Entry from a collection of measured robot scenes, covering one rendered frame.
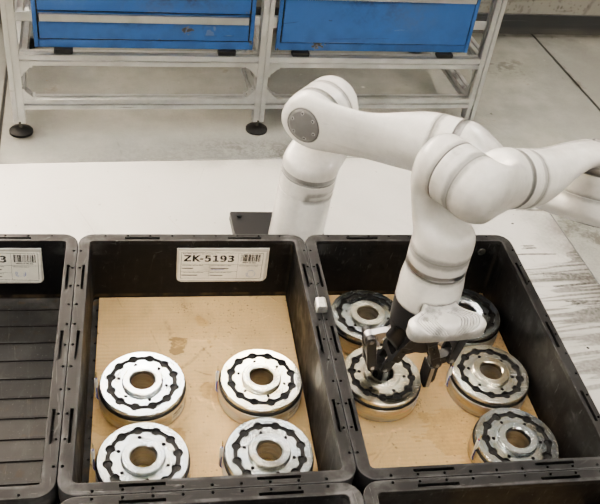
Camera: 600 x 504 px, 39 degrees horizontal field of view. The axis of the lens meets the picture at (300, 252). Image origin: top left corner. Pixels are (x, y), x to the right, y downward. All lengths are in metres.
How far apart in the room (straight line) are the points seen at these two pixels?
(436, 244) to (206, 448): 0.36
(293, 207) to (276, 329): 0.28
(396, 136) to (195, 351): 0.41
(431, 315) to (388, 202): 0.72
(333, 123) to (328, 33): 1.78
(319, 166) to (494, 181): 0.51
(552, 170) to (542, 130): 2.53
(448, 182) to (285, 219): 0.56
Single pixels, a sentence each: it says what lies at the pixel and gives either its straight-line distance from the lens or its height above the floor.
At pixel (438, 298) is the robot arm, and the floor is 1.03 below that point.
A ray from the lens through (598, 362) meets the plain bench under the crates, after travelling 1.45.
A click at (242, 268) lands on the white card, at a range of 1.16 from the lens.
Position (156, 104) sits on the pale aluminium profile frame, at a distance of 3.02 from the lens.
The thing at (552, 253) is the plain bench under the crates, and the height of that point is 0.70.
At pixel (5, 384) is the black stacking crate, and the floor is 0.83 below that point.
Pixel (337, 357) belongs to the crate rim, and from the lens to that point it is 0.99.
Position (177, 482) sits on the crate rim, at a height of 0.93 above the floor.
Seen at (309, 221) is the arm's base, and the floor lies 0.81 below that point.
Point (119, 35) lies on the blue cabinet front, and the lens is 2.91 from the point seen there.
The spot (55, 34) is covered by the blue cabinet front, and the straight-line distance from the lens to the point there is 2.91.
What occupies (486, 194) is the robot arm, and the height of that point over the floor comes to 1.18.
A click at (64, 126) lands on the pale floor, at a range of 3.12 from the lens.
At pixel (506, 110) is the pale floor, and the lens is 3.59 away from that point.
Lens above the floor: 1.64
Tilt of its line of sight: 39 degrees down
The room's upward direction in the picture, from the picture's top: 9 degrees clockwise
